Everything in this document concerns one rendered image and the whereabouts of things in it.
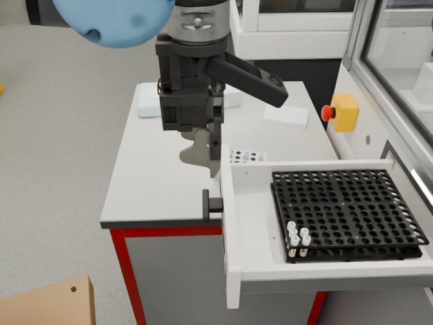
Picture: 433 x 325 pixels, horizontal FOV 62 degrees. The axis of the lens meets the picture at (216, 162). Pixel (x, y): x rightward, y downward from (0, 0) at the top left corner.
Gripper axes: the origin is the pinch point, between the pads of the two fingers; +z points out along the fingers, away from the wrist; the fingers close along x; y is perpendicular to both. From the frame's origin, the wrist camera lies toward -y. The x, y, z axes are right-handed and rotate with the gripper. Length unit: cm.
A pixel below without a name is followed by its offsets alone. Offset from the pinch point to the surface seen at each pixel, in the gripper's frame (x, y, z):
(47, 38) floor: -314, 155, 100
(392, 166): -11.3, -36.0, 11.7
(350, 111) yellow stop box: -29.3, -32.9, 10.0
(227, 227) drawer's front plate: 7.0, -1.4, 7.2
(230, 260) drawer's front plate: 13.0, -1.5, 7.3
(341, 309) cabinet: -7, -35, 60
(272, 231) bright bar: 1.6, -10.0, 15.3
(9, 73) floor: -239, 162, 99
